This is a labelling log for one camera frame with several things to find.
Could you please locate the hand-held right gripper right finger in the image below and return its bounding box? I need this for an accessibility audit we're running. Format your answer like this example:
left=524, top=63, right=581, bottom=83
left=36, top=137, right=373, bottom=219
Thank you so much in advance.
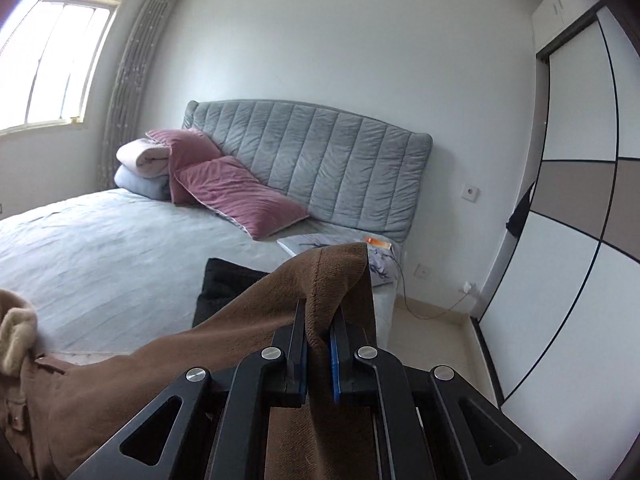
left=329, top=310, right=576, bottom=480

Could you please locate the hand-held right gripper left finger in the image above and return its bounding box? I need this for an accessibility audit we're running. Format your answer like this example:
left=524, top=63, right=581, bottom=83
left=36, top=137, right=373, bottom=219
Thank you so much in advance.
left=65, top=299, right=311, bottom=480

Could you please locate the brown coat with fur collar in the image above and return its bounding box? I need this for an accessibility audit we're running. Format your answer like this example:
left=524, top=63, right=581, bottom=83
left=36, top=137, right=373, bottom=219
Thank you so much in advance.
left=0, top=242, right=381, bottom=480

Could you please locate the black garment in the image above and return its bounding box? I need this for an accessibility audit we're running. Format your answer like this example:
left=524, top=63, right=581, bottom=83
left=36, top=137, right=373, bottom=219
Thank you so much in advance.
left=192, top=258, right=274, bottom=332

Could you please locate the floral printed pillow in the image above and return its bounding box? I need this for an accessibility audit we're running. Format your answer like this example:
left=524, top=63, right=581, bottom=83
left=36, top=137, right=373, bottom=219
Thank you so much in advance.
left=276, top=232, right=401, bottom=289

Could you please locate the pink velvet pillow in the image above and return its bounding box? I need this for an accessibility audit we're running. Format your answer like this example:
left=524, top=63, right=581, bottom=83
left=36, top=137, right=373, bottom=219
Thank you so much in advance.
left=173, top=156, right=311, bottom=240
left=145, top=128, right=224, bottom=205

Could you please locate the grey quilted headboard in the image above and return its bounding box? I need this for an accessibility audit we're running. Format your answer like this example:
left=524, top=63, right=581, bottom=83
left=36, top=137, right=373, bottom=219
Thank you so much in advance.
left=181, top=99, right=433, bottom=244

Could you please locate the bed with light grey sheet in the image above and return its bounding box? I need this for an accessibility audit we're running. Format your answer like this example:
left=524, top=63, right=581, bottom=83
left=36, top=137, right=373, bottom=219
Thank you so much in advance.
left=0, top=187, right=401, bottom=356

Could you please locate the light blue pillow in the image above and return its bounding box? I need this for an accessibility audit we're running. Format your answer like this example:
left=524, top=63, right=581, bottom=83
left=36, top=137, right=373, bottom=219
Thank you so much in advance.
left=114, top=165, right=173, bottom=201

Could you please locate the black cloth in wardrobe door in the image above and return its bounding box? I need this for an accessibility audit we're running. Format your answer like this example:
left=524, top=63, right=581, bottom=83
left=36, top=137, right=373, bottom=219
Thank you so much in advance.
left=505, top=184, right=536, bottom=237

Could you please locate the white folded pillow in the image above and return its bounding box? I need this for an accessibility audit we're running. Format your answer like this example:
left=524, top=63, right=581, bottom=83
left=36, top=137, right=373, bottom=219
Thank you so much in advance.
left=116, top=138, right=174, bottom=179

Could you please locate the grey patterned curtain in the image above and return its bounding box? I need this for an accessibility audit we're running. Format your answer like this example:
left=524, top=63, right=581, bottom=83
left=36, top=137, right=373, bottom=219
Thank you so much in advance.
left=97, top=0, right=180, bottom=192

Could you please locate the white and taupe wardrobe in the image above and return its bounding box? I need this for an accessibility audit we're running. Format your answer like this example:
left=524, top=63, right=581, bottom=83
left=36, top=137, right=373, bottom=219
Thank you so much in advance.
left=470, top=0, right=640, bottom=480

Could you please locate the window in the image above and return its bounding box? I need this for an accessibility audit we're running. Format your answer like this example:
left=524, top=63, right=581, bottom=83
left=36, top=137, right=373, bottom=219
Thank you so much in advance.
left=0, top=0, right=124, bottom=134

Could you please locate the white plug with cable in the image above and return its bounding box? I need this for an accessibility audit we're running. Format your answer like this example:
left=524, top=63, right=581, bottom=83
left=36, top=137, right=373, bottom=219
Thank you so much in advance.
left=394, top=249, right=479, bottom=321

